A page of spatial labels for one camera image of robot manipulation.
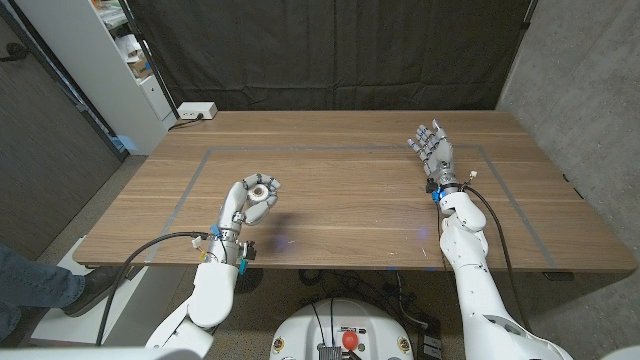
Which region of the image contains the black floor cable bundle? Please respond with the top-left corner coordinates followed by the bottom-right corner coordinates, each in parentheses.
top-left (299, 269), bottom-right (431, 331)

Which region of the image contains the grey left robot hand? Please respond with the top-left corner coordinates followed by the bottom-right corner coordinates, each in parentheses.
top-left (192, 173), bottom-right (282, 275)

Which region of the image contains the black door handle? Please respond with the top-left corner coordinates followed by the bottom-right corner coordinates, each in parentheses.
top-left (0, 42), bottom-right (31, 64)

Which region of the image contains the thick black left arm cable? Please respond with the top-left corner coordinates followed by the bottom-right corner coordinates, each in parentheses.
top-left (94, 230), bottom-right (214, 347)

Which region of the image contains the white string spool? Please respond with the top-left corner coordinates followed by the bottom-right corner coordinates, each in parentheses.
top-left (249, 182), bottom-right (274, 204)

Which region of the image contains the white power strip box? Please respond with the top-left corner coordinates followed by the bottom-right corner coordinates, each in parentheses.
top-left (177, 101), bottom-right (219, 121)

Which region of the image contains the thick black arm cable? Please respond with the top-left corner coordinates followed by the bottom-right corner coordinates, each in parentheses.
top-left (94, 230), bottom-right (214, 347)
top-left (459, 184), bottom-right (534, 334)

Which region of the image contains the person's leg in jeans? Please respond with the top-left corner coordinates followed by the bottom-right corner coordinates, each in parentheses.
top-left (0, 243), bottom-right (86, 341)

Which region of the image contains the black power adapter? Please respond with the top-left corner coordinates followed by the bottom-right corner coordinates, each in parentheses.
top-left (417, 319), bottom-right (444, 360)

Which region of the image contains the black round floor disc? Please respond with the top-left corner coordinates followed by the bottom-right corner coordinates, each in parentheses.
top-left (234, 268), bottom-right (265, 295)

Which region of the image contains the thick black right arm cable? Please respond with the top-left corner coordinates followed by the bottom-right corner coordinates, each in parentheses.
top-left (459, 184), bottom-right (534, 334)

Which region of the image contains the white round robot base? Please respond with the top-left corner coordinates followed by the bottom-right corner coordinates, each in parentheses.
top-left (269, 298), bottom-right (415, 360)

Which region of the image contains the black fabric backdrop curtain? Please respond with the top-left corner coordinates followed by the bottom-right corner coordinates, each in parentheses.
top-left (124, 0), bottom-right (534, 112)

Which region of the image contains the person's dark shoe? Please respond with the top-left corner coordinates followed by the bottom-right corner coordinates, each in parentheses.
top-left (62, 265), bottom-right (126, 318)

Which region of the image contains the dark wood door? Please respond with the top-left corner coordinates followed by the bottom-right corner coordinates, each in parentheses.
top-left (0, 9), bottom-right (126, 261)

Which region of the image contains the white floor board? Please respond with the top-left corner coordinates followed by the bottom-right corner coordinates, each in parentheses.
top-left (29, 235), bottom-right (189, 347)

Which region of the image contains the grey tape rectangle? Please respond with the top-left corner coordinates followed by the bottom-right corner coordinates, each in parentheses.
top-left (144, 144), bottom-right (559, 271)

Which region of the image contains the small cardboard box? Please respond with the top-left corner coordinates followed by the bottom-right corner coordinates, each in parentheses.
top-left (127, 54), bottom-right (154, 80)

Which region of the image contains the white shelf cabinet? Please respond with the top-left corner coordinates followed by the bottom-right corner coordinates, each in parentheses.
top-left (14, 0), bottom-right (177, 156)

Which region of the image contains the black power strip cable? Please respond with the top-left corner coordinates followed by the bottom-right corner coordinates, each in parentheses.
top-left (167, 113), bottom-right (204, 132)

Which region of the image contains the black backdrop stand pole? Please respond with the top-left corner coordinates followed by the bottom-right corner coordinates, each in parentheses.
top-left (117, 0), bottom-right (181, 120)

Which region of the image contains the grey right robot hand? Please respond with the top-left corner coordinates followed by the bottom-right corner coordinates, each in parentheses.
top-left (406, 118), bottom-right (461, 202)

